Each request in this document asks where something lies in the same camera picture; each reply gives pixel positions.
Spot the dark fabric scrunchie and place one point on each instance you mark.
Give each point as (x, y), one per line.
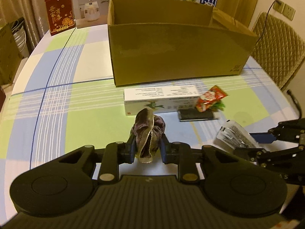
(148, 129)

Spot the red gift box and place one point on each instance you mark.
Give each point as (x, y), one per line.
(60, 15)

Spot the clear black sachet pack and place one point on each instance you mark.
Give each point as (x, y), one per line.
(235, 136)

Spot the brown cardboard carton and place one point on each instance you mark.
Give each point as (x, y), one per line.
(10, 56)

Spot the beige curtain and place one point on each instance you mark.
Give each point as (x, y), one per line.
(34, 13)

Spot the quilted beige chair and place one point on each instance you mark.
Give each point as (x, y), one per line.
(279, 51)

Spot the checkered tablecloth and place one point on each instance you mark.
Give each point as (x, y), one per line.
(65, 98)

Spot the green snack packet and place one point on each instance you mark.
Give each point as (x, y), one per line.
(218, 106)

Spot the open cardboard box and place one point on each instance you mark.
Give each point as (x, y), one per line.
(163, 40)

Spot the wall socket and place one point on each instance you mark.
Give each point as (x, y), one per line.
(284, 9)

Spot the red snack packet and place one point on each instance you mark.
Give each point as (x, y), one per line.
(208, 99)

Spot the small black flat box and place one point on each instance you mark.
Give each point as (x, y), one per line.
(187, 115)

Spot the white humidifier box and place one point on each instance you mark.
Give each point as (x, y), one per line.
(90, 12)

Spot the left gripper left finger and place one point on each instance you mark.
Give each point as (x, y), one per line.
(112, 156)

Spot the white long carton box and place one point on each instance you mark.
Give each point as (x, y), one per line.
(161, 99)

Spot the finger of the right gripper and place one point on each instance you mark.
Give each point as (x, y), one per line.
(263, 138)

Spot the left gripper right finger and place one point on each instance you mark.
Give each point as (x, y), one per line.
(183, 156)

